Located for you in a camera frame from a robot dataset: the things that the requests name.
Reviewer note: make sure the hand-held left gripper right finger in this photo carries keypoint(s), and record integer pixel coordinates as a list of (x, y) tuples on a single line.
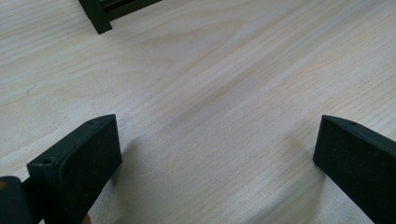
[(361, 161)]

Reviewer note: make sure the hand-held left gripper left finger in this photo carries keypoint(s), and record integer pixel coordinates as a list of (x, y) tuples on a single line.
[(77, 168)]

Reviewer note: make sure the black metal shelf rack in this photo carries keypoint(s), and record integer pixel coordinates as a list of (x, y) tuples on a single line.
[(99, 17)]

